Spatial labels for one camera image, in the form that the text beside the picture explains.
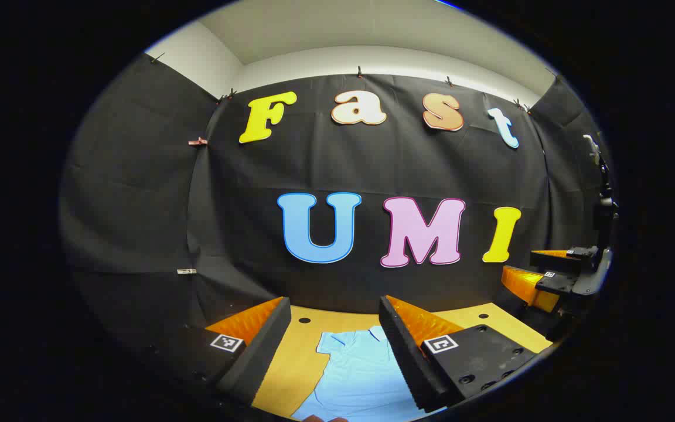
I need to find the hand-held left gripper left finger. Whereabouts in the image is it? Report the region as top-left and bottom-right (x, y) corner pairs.
(138, 297), (292, 406)

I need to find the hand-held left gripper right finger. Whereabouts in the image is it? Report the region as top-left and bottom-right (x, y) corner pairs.
(379, 295), (540, 413)

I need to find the light blue T-shirt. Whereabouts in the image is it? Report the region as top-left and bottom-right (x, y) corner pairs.
(291, 326), (432, 421)

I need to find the black backdrop cloth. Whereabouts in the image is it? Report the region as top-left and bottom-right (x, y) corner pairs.
(59, 53), (613, 352)

